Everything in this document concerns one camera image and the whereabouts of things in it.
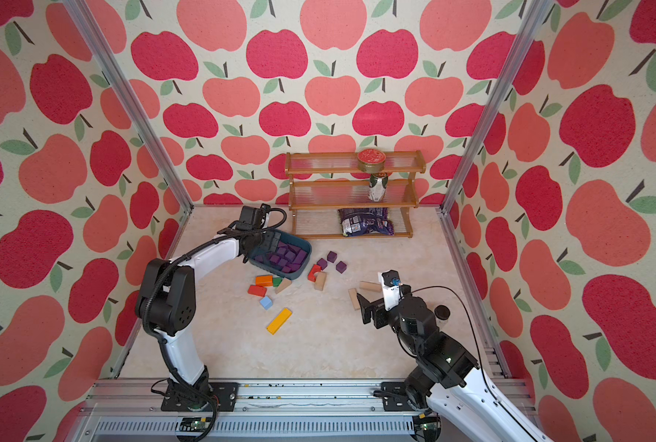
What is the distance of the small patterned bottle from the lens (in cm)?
97

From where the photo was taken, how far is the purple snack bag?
3.50 feet

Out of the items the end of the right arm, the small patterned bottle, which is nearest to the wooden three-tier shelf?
the small patterned bottle
